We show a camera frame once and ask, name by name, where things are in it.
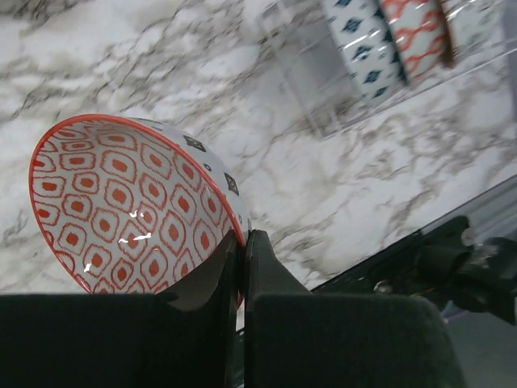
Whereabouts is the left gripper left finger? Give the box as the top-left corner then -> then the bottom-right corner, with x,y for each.
1,233 -> 238,387

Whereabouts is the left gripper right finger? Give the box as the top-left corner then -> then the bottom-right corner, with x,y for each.
244,230 -> 466,387

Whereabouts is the red circle pattern bowl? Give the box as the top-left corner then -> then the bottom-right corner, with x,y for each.
28,114 -> 251,293

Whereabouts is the blue floral pattern bowl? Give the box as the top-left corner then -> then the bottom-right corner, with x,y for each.
322,0 -> 406,108

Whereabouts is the red geometric pattern bowl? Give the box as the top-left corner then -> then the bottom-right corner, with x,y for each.
380,0 -> 448,84

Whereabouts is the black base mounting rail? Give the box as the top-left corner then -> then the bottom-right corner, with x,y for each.
315,177 -> 516,325

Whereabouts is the white wire dish rack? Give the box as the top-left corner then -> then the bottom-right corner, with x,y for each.
256,1 -> 516,138

